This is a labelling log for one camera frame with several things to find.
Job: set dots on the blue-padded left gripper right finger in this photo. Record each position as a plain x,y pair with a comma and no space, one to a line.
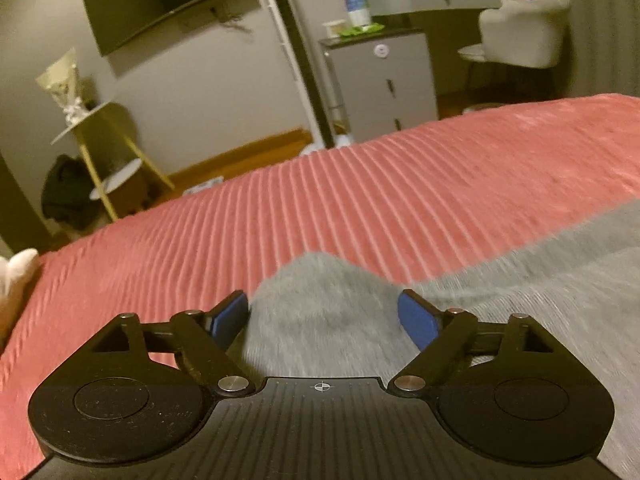
442,338

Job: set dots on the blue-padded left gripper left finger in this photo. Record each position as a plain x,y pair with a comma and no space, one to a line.
202,340

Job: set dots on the grey sweatpants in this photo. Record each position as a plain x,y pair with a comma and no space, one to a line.
322,316

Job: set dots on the red ribbed bedspread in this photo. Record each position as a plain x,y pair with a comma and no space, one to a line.
412,205

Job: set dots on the black bag on floor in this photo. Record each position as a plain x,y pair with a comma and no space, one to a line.
65,197

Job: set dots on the cream plush pillow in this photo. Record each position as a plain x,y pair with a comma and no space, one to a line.
16,273

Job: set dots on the yellow two-tier side table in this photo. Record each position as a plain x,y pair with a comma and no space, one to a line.
104,138

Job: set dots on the grey drawer cabinet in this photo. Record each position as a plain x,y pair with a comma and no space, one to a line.
383,83

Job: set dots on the green cloth on cabinet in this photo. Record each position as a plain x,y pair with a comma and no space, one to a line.
361,31

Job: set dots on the white fluffy chair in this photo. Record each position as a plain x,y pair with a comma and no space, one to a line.
523,33

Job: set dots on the small white cup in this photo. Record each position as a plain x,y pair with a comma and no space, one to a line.
334,29

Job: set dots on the blue and white canister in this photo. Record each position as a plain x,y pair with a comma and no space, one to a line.
358,12

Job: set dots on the white door frame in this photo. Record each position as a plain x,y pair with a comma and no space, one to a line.
293,44

